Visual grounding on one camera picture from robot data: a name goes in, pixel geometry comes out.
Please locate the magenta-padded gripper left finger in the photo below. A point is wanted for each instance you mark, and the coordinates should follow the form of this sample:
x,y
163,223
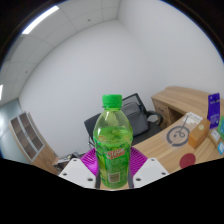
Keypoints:
x,y
76,171

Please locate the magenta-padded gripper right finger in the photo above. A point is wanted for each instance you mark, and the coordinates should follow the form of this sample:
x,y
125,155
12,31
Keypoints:
x,y
150,171

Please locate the green drink bottle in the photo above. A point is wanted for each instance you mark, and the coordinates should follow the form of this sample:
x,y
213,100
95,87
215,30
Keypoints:
x,y
112,146

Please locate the large dark brown box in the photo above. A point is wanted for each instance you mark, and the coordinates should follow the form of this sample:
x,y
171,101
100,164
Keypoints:
x,y
68,159

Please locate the flat round red coaster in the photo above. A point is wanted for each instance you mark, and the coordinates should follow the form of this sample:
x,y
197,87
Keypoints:
x,y
187,160

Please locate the grey backpack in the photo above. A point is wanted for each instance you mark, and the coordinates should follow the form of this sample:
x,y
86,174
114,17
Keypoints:
x,y
136,118

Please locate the wooden shelf cabinet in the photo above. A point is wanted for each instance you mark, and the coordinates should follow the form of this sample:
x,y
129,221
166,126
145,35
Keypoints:
x,y
31,140

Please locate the black mesh office chair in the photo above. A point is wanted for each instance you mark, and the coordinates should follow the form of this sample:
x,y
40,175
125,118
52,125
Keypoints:
x,y
155,116

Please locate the small tan bar box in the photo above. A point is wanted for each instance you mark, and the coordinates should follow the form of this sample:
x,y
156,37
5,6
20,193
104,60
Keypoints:
x,y
215,136

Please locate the small blue white box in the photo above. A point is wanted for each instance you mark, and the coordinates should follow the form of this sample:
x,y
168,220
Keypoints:
x,y
221,148

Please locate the wooden side desk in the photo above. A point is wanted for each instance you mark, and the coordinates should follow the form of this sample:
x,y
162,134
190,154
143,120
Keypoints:
x,y
180,98

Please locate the purple standing package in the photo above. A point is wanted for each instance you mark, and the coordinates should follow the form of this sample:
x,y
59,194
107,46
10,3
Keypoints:
x,y
213,110

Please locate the long ceiling light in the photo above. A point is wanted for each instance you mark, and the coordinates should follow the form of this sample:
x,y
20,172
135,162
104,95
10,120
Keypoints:
x,y
40,20
1,92

